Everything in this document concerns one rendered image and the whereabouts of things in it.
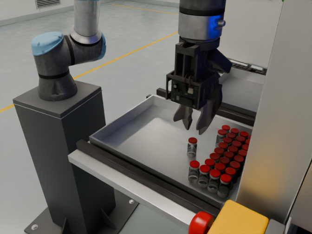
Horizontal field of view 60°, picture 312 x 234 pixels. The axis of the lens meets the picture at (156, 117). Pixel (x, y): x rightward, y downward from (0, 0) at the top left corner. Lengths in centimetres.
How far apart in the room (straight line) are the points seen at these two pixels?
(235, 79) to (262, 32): 38
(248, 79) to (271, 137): 73
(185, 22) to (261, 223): 31
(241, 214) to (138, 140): 40
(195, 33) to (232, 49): 98
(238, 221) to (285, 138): 11
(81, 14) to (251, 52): 80
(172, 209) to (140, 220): 108
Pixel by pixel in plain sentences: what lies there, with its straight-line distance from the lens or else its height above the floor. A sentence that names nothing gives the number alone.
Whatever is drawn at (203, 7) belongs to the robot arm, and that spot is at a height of 122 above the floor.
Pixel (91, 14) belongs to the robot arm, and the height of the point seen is 110.
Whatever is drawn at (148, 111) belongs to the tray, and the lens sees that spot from 81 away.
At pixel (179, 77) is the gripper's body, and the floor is 111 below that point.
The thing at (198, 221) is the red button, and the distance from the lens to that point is 37.
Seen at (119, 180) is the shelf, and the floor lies 88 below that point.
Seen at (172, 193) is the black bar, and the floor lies 90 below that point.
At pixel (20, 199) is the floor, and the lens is 189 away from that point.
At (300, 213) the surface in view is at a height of 104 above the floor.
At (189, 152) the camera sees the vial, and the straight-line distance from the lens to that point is 63.
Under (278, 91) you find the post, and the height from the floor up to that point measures 118.
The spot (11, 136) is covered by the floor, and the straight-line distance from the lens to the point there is 245.
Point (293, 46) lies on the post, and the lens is 28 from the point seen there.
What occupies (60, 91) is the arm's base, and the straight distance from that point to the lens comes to 111.
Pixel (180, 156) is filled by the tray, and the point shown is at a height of 88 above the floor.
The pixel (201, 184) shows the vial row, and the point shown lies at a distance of 57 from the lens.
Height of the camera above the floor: 131
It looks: 33 degrees down
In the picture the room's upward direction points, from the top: straight up
